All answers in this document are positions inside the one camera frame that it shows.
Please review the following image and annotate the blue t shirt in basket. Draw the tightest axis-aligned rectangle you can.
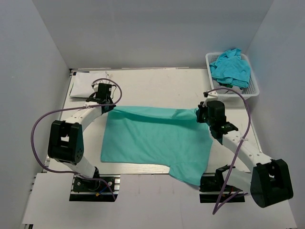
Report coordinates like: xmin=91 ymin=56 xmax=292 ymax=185
xmin=209 ymin=48 xmax=251 ymax=89

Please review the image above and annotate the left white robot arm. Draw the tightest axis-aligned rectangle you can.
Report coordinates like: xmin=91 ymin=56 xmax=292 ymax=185
xmin=48 ymin=83 xmax=115 ymax=178

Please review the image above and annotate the grey shirt in basket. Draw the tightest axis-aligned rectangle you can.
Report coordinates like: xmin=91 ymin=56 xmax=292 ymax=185
xmin=219 ymin=83 xmax=244 ymax=93

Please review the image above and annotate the folded white t shirt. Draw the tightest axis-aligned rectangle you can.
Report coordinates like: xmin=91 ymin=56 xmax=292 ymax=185
xmin=70 ymin=71 xmax=110 ymax=98

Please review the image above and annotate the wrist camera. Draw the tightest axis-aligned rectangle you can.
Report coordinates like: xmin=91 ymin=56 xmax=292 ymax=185
xmin=91 ymin=82 xmax=99 ymax=90
xmin=203 ymin=91 xmax=218 ymax=98

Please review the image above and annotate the green t shirt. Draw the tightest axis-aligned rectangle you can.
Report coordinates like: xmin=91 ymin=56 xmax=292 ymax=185
xmin=101 ymin=106 xmax=213 ymax=186

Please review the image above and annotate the white plastic basket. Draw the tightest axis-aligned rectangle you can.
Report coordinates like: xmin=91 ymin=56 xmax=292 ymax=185
xmin=205 ymin=49 xmax=259 ymax=100

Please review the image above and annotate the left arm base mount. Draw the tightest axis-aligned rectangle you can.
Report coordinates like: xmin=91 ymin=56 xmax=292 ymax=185
xmin=69 ymin=176 xmax=120 ymax=202

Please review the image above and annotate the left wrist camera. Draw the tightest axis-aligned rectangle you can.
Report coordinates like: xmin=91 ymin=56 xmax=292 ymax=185
xmin=91 ymin=82 xmax=99 ymax=90

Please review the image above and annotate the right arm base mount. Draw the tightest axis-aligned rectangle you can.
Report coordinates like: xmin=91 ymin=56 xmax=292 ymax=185
xmin=199 ymin=165 xmax=245 ymax=203

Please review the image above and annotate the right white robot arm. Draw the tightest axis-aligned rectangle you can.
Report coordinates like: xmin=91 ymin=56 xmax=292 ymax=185
xmin=196 ymin=101 xmax=294 ymax=208

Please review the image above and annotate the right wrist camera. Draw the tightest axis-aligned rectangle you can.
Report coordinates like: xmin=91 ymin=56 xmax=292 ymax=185
xmin=203 ymin=91 xmax=218 ymax=98

